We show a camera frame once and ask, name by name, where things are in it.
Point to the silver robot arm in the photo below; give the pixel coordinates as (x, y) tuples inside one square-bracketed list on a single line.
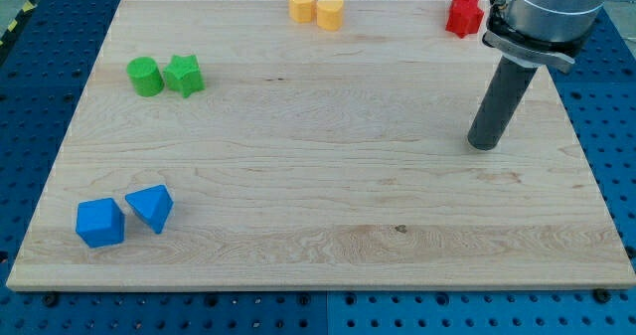
[(534, 33)]

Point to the light wooden board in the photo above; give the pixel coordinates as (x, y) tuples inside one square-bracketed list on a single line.
[(318, 160)]

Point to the yellow heart block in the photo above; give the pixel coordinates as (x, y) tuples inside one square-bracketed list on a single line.
[(330, 14)]

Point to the yellow hexagon block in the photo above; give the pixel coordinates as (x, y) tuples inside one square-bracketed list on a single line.
[(302, 11)]

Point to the green star block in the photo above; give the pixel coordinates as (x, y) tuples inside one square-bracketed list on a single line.
[(183, 74)]

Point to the blue triangular prism block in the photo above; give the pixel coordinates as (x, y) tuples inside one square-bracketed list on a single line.
[(152, 206)]

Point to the green cylinder block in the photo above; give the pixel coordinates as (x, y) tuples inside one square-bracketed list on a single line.
[(145, 76)]

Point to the red star block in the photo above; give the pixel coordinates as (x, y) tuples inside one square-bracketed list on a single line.
[(464, 19)]

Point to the dark grey cylindrical pointer tool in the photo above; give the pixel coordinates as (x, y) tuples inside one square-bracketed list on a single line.
[(505, 92)]

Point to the blue cube block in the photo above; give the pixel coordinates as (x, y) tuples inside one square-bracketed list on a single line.
[(100, 223)]

